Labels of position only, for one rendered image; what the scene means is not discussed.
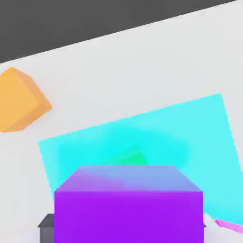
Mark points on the large orange box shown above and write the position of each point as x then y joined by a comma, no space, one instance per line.
17,100

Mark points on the small pink cube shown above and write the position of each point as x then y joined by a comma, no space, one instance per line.
230,226

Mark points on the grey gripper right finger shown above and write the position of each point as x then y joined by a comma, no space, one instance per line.
209,229

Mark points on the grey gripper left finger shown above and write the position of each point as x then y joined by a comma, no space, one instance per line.
47,230

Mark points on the small purple cube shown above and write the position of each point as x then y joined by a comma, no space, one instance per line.
129,214

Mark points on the large cyan box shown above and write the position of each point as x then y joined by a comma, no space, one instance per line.
199,136

